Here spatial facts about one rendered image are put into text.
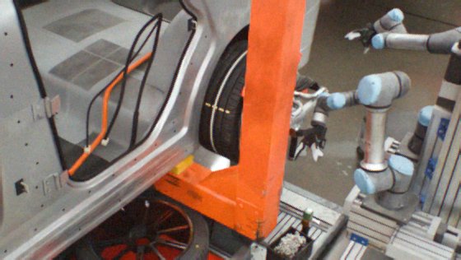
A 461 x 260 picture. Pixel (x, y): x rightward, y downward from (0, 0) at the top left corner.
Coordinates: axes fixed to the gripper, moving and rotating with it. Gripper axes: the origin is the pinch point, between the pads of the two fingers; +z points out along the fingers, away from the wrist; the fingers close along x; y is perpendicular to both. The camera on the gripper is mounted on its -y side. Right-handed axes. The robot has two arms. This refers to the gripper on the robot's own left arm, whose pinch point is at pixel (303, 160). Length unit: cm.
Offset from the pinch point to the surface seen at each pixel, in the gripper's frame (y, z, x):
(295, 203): 68, 6, 77
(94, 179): -85, 41, 28
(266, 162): -26.2, 10.6, -7.2
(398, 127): 123, -70, 60
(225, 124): -24.8, -9.2, 37.2
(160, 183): -34, 28, 65
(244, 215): -10.4, 33.0, 18.4
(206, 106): -34, -16, 46
